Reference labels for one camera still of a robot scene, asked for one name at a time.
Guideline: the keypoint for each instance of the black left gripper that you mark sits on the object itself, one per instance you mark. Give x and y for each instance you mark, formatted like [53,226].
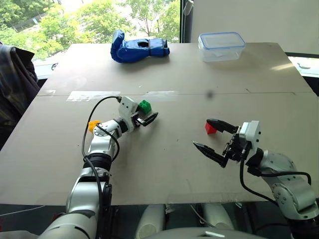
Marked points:
[137,121]

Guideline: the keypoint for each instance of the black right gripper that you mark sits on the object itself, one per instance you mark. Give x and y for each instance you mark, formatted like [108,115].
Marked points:
[235,149]

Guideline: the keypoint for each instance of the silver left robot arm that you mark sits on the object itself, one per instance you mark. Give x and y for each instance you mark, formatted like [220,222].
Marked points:
[82,189]

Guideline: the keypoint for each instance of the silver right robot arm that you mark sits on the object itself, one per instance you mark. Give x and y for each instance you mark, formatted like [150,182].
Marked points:
[294,194]

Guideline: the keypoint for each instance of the green toy cube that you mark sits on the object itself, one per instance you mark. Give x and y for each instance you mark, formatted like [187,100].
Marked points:
[145,106]

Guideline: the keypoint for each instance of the red toy cube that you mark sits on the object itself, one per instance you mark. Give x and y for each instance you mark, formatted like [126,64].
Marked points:
[210,129]

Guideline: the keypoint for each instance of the yellow toy cube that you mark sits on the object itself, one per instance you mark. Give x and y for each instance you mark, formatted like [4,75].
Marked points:
[93,125]

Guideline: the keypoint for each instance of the blue boxing glove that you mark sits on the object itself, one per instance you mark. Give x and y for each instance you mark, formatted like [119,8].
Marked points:
[135,49]

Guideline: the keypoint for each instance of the white rounded robot leg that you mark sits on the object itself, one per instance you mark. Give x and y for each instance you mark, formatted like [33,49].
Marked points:
[150,220]
[217,216]

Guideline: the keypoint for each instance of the clear plastic box blue lid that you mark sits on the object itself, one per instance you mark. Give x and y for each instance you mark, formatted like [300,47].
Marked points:
[220,47]

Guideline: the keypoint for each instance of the grey robot torso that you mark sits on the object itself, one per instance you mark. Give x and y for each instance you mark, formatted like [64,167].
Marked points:
[199,234]

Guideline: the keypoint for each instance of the white curved sill object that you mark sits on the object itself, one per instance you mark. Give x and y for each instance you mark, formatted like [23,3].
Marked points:
[304,66]

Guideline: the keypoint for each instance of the dark plaid jacket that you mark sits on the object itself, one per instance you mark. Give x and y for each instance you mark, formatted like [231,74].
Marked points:
[15,94]

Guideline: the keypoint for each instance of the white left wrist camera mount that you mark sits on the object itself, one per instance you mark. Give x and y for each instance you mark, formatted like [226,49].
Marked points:
[127,108]

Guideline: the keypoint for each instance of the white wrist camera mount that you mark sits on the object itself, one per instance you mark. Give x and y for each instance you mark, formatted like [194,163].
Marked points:
[253,135]
[127,108]

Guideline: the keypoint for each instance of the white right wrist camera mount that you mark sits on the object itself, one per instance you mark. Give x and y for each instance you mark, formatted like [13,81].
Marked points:
[253,135]

